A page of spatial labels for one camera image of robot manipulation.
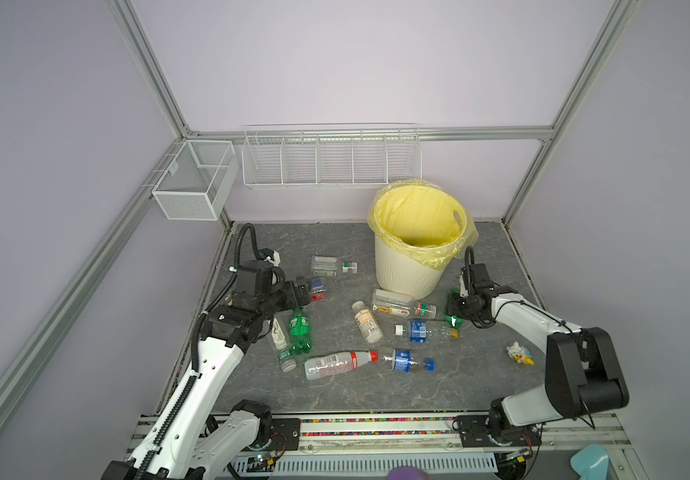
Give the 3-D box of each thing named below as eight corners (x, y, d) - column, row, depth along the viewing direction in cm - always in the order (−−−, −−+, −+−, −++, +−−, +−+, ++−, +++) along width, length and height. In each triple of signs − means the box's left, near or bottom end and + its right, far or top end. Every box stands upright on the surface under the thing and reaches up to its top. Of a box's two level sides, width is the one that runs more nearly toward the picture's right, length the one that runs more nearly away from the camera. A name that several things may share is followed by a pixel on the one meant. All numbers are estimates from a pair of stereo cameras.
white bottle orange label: (369, 348, 89) (370, 341, 85) (349, 311, 97) (349, 303, 93) (384, 341, 91) (385, 334, 87) (363, 305, 99) (364, 297, 95)
